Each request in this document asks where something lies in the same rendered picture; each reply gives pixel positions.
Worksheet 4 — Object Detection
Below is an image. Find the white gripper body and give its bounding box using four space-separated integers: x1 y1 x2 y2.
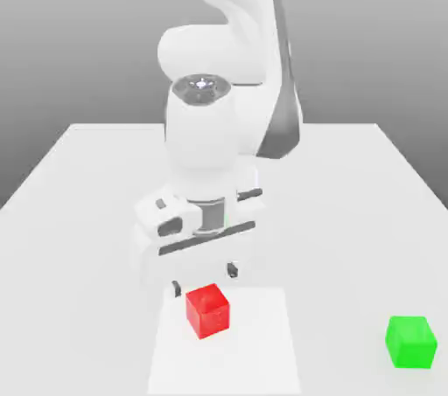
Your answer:
152 219 259 286

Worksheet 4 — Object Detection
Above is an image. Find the small red cube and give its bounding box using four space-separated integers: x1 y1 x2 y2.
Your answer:
185 282 231 340

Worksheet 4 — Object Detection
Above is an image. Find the small green cube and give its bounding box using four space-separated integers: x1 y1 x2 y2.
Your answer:
384 315 439 370

